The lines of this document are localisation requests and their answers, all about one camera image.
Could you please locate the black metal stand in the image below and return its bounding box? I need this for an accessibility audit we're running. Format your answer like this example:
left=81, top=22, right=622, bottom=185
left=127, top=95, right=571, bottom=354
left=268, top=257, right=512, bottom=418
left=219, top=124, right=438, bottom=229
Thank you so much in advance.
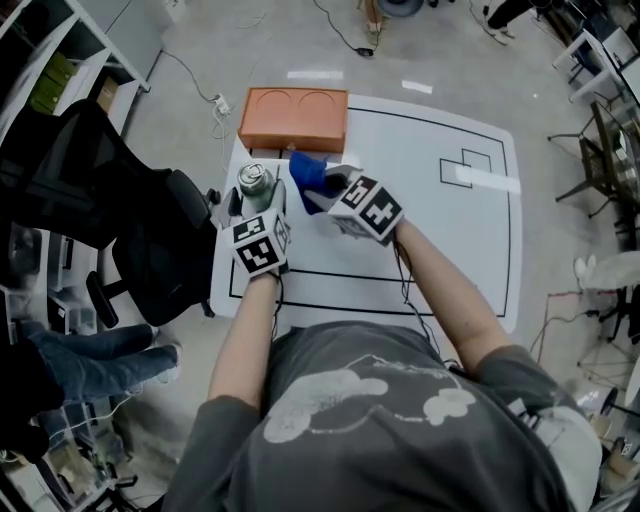
left=547, top=99, right=640, bottom=236

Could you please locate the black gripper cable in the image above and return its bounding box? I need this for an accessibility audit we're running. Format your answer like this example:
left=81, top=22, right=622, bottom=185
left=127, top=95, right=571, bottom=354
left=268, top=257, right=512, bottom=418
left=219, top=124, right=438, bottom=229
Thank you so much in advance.
left=392, top=239, right=464, bottom=374
left=269, top=272, right=287, bottom=344

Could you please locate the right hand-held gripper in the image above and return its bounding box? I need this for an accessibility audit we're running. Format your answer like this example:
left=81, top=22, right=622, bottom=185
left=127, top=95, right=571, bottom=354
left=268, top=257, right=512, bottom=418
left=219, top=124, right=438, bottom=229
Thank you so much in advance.
left=302, top=164, right=405, bottom=246

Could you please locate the white rack with clear drawers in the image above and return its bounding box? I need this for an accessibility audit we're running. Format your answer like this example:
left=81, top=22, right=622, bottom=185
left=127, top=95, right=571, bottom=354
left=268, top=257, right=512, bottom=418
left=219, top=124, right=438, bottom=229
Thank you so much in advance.
left=0, top=224, right=104, bottom=341

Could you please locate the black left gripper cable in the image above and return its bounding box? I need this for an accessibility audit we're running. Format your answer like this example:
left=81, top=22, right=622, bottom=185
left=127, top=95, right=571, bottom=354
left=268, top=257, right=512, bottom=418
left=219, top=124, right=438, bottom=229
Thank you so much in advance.
left=269, top=272, right=287, bottom=344

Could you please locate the orange box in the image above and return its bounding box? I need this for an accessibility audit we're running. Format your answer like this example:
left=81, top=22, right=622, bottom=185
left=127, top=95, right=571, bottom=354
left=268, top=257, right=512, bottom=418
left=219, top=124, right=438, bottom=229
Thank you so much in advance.
left=237, top=87, right=350, bottom=155

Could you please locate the brown cardboard box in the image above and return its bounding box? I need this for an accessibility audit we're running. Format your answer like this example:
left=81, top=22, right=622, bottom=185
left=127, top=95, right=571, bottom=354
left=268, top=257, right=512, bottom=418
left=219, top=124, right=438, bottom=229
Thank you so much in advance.
left=94, top=74, right=121, bottom=114

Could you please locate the green box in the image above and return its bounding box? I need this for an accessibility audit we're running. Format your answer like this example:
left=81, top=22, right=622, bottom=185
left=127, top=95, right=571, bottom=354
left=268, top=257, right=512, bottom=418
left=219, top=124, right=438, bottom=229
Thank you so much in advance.
left=27, top=74, right=69, bottom=114
left=47, top=52, right=79, bottom=84

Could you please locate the black mesh office chair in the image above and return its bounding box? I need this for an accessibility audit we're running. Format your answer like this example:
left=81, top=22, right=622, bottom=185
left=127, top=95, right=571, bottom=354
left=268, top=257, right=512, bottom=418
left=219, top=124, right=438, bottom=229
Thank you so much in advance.
left=0, top=98, right=221, bottom=329

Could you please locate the black swivel chair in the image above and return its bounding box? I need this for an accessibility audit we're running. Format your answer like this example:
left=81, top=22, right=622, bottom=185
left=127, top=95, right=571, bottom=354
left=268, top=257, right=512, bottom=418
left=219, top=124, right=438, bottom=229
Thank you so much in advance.
left=597, top=287, right=640, bottom=346

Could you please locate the blue cloth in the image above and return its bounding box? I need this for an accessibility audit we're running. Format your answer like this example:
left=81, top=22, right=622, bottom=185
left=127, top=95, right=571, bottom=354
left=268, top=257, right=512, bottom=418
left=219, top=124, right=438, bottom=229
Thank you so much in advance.
left=288, top=151, right=331, bottom=216

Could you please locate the person's left forearm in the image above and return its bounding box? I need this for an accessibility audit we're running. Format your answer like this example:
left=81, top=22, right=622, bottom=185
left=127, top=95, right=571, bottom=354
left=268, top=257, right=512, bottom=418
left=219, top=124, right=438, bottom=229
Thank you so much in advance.
left=207, top=272, right=279, bottom=416

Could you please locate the white desk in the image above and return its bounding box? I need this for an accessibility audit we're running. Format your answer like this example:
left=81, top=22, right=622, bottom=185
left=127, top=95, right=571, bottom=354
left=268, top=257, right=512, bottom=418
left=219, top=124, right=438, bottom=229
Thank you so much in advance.
left=552, top=27, right=640, bottom=104

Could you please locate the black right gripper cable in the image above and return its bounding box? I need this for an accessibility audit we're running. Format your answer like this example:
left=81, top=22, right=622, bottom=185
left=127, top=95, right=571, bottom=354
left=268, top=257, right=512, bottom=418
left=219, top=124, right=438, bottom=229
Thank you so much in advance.
left=392, top=239, right=464, bottom=374

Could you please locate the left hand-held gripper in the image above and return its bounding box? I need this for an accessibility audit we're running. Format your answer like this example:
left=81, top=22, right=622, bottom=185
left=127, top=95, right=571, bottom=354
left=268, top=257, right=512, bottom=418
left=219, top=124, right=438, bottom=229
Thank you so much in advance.
left=212, top=179, right=292, bottom=279

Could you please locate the person's grey printed t-shirt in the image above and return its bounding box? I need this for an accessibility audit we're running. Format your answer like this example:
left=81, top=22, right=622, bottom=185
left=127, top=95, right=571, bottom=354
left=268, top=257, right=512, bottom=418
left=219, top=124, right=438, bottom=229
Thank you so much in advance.
left=162, top=319, right=604, bottom=512

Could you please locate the person's right forearm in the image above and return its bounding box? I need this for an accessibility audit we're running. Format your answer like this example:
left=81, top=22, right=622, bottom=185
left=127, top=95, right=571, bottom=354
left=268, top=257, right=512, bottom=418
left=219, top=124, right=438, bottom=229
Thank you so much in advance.
left=394, top=219, right=511, bottom=376

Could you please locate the small steel bottle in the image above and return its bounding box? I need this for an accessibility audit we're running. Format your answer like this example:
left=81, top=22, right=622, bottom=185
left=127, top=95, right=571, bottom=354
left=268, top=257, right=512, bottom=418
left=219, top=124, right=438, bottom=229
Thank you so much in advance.
left=236, top=162, right=276, bottom=214

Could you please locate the white open shelf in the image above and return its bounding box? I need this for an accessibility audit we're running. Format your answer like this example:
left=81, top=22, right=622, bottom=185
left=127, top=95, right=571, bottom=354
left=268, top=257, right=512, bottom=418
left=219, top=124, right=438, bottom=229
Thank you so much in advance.
left=0, top=0, right=151, bottom=146

